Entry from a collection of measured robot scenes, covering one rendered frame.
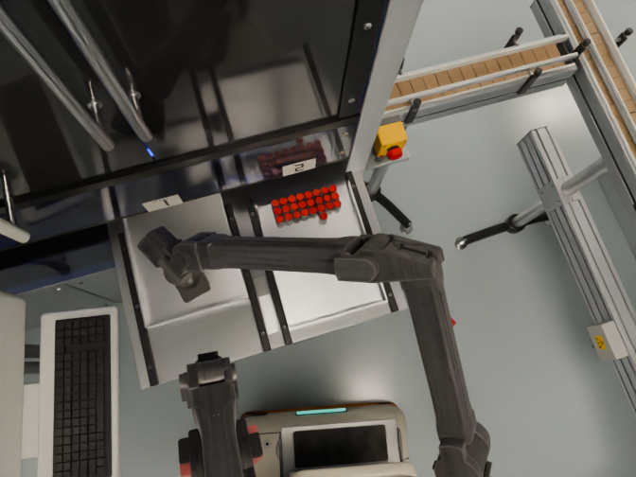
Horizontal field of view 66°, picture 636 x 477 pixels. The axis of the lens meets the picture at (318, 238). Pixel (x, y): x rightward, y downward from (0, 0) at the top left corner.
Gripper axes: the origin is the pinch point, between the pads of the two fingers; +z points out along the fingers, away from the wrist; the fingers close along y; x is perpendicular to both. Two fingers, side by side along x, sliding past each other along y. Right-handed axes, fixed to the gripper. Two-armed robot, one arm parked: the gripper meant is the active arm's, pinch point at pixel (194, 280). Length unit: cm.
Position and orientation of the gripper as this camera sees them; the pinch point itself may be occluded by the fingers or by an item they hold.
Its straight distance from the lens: 122.7
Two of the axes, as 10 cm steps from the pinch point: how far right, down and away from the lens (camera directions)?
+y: -5.0, -8.6, 1.2
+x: -8.6, 4.9, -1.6
